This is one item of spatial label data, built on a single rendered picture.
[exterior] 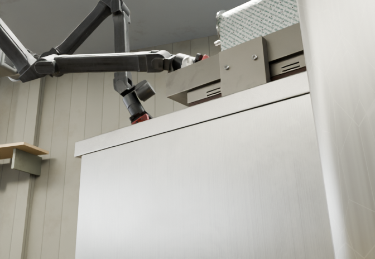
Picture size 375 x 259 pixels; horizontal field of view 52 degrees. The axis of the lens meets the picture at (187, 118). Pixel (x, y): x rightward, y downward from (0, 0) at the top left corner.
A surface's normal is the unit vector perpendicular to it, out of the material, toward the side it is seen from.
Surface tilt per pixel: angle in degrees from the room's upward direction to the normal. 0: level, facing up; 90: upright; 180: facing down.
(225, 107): 90
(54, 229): 90
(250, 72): 90
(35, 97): 90
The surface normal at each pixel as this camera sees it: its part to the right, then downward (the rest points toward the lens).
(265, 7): -0.62, -0.25
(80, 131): -0.29, -0.31
